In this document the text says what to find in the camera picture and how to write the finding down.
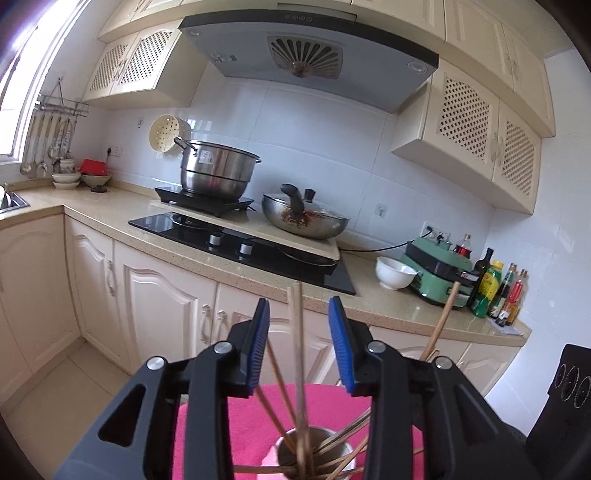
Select beige board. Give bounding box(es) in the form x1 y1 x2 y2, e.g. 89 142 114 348
150 199 341 261

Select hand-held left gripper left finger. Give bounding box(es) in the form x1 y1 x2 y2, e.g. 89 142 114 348
54 298 271 480

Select pink cloth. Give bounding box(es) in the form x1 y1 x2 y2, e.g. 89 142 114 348
172 382 426 480

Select dark sauce bottle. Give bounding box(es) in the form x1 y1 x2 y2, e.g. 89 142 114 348
490 263 518 321

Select cream perforated colander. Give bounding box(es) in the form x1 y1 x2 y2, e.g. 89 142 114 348
148 114 191 154

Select bunch of wooden chopsticks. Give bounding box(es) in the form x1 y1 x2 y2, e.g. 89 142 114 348
233 286 426 480

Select dark olive oil bottle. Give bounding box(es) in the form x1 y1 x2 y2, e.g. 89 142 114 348
468 248 495 315

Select white bowl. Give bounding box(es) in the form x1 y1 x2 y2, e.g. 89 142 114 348
375 257 419 291

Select red sauce bottle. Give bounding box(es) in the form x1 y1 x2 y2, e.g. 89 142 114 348
503 269 529 324

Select steel wok with lid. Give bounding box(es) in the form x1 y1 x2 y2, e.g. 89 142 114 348
262 184 351 240

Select black chair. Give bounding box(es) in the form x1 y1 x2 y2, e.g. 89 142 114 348
524 344 591 480

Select wall rack with hanging utensils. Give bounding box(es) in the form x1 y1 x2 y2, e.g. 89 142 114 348
19 78 90 178

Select black glass gas hob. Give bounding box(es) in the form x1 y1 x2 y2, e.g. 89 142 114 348
128 212 357 296

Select steel sink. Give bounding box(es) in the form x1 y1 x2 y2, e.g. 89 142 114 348
0 185 31 214

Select window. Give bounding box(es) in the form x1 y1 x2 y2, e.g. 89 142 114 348
0 0 93 162

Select stack of patterned bowls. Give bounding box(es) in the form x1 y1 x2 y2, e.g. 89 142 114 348
51 158 81 190

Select black induction cooker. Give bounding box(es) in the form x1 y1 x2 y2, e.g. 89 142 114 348
154 185 256 217

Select yellow-capped green bottle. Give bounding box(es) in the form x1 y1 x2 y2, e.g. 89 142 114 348
471 260 505 318

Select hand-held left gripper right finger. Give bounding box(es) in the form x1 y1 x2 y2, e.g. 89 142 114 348
328 295 543 480

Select wooden chopstick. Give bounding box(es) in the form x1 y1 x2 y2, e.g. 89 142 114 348
294 281 309 478
418 281 461 363

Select grey range hood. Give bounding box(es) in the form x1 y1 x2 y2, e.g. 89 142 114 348
178 11 439 114

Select white cup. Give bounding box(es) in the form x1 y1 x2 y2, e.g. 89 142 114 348
261 450 280 480

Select cream top wall cabinet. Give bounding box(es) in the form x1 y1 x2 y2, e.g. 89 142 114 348
351 0 557 138

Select cream lattice wall cabinet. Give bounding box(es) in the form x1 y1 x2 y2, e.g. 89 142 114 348
390 60 542 215
81 21 208 110

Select stainless steel steamer pot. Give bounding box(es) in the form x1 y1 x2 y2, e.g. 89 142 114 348
173 137 262 200

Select green electric cooker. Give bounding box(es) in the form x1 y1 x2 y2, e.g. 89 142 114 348
399 236 481 306

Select stainless steel cup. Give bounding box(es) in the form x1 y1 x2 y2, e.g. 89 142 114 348
276 427 356 480

